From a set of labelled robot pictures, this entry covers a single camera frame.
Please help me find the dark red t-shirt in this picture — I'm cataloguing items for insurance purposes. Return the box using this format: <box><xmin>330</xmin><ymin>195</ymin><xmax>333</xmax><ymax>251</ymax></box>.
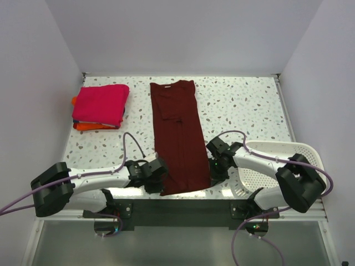
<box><xmin>150</xmin><ymin>80</ymin><xmax>211</xmax><ymax>196</ymax></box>

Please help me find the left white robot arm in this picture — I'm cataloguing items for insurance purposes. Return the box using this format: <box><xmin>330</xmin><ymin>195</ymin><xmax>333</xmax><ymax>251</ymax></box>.
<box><xmin>31</xmin><ymin>155</ymin><xmax>169</xmax><ymax>217</ymax></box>

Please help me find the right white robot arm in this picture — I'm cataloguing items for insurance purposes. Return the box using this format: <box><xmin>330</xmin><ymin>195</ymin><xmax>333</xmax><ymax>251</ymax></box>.
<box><xmin>206</xmin><ymin>137</ymin><xmax>327</xmax><ymax>218</ymax></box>

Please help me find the white perforated plastic basket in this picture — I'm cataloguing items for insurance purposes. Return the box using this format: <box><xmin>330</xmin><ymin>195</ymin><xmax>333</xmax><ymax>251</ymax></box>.
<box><xmin>235</xmin><ymin>140</ymin><xmax>324</xmax><ymax>192</ymax></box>

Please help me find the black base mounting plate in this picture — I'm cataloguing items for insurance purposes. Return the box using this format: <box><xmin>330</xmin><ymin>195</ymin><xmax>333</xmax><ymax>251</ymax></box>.
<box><xmin>83</xmin><ymin>199</ymin><xmax>280</xmax><ymax>231</ymax></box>

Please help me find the folded pink t-shirt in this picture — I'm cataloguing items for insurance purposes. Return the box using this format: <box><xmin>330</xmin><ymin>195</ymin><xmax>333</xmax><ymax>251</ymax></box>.
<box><xmin>72</xmin><ymin>84</ymin><xmax>130</xmax><ymax>127</ymax></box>

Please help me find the folded orange t-shirt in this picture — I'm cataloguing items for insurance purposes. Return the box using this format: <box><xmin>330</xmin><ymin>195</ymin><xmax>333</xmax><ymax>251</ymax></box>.
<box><xmin>72</xmin><ymin>96</ymin><xmax>124</xmax><ymax>131</ymax></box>

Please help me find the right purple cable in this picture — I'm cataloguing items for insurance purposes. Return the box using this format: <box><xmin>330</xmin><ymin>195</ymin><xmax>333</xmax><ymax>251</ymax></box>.
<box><xmin>213</xmin><ymin>130</ymin><xmax>334</xmax><ymax>266</ymax></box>

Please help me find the aluminium extrusion rail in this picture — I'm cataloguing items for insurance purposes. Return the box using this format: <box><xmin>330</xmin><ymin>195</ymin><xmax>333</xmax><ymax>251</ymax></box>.
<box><xmin>36</xmin><ymin>200</ymin><xmax>328</xmax><ymax>222</ymax></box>

